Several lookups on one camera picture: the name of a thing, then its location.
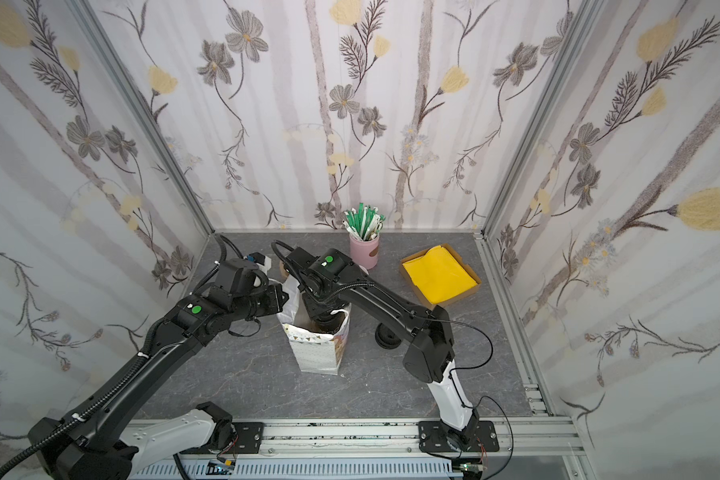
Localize yellow napkins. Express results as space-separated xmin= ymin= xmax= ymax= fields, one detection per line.
xmin=402 ymin=245 xmax=479 ymax=305

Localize pink cup holder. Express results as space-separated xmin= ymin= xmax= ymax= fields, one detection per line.
xmin=350 ymin=236 xmax=380 ymax=270

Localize stack of black lids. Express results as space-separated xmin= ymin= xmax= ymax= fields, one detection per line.
xmin=375 ymin=324 xmax=402 ymax=350

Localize aluminium mounting rail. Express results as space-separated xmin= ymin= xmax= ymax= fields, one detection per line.
xmin=131 ymin=417 xmax=595 ymax=479

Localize white cartoon paper gift bag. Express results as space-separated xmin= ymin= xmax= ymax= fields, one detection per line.
xmin=276 ymin=276 xmax=351 ymax=375

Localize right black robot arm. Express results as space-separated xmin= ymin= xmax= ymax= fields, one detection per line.
xmin=271 ymin=240 xmax=480 ymax=451

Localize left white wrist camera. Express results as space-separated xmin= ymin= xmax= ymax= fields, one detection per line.
xmin=246 ymin=252 xmax=272 ymax=275

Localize green white straw bundle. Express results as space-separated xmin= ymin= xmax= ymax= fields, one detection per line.
xmin=343 ymin=203 xmax=386 ymax=242

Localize black paper coffee cup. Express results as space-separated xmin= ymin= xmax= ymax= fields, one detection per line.
xmin=305 ymin=307 xmax=346 ymax=335

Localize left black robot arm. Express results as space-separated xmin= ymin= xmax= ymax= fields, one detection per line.
xmin=0 ymin=259 xmax=288 ymax=479

